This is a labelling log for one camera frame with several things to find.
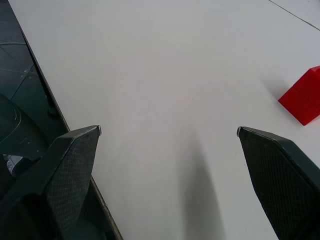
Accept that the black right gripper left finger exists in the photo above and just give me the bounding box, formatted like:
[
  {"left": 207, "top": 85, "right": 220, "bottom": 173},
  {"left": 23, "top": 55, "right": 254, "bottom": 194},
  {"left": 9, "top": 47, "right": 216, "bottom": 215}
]
[{"left": 0, "top": 125, "right": 102, "bottom": 240}]

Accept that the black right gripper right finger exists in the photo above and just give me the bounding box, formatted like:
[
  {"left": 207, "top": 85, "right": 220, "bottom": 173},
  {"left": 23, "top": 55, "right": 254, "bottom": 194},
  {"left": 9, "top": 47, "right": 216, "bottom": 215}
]
[{"left": 236, "top": 126, "right": 320, "bottom": 240}]

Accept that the silver robot body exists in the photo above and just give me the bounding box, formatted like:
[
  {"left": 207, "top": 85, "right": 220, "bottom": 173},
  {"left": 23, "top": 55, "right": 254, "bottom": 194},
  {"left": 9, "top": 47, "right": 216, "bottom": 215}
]
[{"left": 2, "top": 153, "right": 26, "bottom": 177}]

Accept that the red block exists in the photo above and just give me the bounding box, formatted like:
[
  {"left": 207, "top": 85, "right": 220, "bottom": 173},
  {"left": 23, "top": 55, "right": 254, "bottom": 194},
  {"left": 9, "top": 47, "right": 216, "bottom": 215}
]
[{"left": 277, "top": 65, "right": 320, "bottom": 127}]

